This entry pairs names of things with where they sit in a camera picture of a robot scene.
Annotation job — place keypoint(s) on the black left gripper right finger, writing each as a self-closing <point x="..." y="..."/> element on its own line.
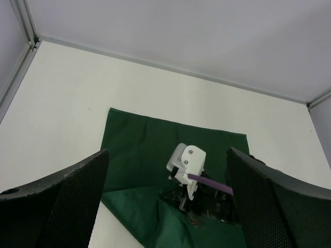
<point x="275" y="209"/>

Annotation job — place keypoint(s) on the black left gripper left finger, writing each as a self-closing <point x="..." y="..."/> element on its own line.
<point x="58" y="210"/>

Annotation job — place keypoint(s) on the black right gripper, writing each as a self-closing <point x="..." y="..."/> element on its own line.
<point x="208" y="203"/>

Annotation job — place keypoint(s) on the dark green cloth napkin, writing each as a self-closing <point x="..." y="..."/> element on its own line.
<point x="139" y="149"/>

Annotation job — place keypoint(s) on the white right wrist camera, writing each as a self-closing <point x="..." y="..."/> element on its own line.
<point x="186" y="160"/>

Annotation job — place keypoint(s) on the aluminium enclosure frame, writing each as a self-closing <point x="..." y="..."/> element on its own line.
<point x="277" y="48"/>

